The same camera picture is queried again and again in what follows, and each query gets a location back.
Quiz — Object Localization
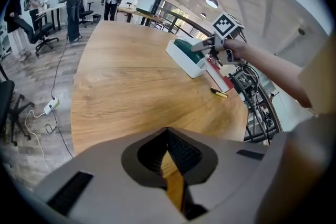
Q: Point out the wooden table black legs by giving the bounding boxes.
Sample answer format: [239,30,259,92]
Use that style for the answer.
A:
[117,6,171,27]

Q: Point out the person's right forearm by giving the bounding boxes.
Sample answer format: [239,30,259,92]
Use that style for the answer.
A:
[244,41,313,109]

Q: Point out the yellow marker pen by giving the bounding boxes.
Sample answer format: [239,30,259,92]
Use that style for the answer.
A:
[210,87,229,99]

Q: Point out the white plastic tray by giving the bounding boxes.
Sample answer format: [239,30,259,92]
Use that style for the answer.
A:
[165,38,208,79]

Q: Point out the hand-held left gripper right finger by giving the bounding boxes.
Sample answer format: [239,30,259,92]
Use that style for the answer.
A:
[167,127,274,224]

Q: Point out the black metal railing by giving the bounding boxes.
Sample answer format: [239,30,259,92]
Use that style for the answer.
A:
[146,0,285,145]

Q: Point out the white power strip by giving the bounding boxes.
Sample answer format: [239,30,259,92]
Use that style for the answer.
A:
[44,97,60,115]

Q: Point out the black cable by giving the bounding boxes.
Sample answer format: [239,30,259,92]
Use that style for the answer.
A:
[45,112,75,158]
[51,34,69,100]

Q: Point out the green tissue pack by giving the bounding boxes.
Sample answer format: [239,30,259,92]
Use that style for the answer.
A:
[174,38,207,63]

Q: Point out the red book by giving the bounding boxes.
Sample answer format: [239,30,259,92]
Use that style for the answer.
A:
[205,58,236,93]

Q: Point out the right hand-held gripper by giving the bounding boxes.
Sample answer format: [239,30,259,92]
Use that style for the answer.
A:
[190,12,245,63]

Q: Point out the white cable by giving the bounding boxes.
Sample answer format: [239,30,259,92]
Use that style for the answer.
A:
[25,109,53,174]

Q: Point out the person's right hand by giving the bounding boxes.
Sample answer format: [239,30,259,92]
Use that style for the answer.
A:
[225,39,250,61]

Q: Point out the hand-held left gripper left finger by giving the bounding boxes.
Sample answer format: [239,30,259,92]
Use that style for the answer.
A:
[34,127,184,224]

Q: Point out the white table black legs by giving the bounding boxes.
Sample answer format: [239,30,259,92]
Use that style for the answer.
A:
[36,3,68,32]

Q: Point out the large wooden table white legs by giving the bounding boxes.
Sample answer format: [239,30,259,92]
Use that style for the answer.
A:
[70,19,249,155]

